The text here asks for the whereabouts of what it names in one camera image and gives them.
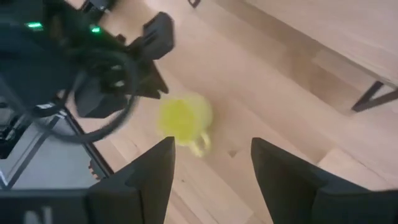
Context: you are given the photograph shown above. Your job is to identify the wooden shelf with black legs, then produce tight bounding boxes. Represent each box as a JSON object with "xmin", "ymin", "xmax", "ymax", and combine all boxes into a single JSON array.
[{"xmin": 188, "ymin": 0, "xmax": 398, "ymax": 113}]

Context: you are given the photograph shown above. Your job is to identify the black metal table frame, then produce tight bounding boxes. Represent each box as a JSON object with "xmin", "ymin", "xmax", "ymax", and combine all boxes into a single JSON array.
[{"xmin": 0, "ymin": 105, "xmax": 114, "ymax": 190}]

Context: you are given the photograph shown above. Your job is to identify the yellow-green mug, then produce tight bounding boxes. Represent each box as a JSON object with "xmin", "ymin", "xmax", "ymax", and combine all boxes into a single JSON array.
[{"xmin": 158, "ymin": 93, "xmax": 214, "ymax": 158}]

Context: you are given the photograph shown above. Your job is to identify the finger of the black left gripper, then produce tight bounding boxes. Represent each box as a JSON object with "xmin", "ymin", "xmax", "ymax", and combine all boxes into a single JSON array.
[
  {"xmin": 139, "ymin": 60, "xmax": 170, "ymax": 94},
  {"xmin": 136, "ymin": 83, "xmax": 162, "ymax": 100}
]

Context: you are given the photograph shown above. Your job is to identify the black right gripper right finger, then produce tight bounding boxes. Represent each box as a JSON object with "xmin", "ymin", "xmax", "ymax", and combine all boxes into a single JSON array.
[{"xmin": 251, "ymin": 138, "xmax": 398, "ymax": 224}]

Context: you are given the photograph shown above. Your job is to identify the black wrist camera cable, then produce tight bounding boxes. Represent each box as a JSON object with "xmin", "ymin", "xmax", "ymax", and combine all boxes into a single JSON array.
[{"xmin": 30, "ymin": 49, "xmax": 139, "ymax": 144}]

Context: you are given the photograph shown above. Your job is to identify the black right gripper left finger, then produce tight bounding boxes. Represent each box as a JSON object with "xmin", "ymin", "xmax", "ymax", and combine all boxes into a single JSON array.
[{"xmin": 86, "ymin": 136, "xmax": 177, "ymax": 224}]

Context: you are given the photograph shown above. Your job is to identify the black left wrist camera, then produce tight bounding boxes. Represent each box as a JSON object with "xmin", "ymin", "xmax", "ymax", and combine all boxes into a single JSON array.
[{"xmin": 142, "ymin": 11, "xmax": 175, "ymax": 60}]

